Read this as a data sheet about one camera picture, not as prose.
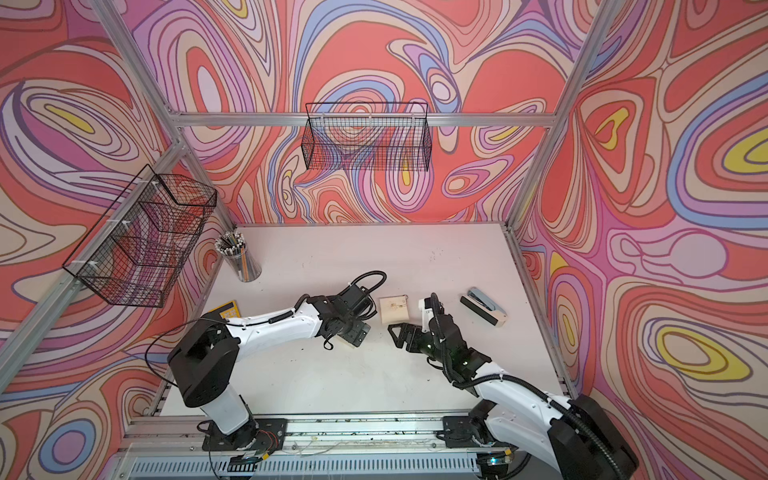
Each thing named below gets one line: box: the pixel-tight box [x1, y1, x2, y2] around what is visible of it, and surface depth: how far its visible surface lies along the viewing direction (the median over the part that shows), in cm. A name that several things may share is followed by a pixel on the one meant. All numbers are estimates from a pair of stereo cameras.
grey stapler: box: [460, 287, 508, 328], surface depth 95 cm
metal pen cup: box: [215, 226, 262, 283], surface depth 95 cm
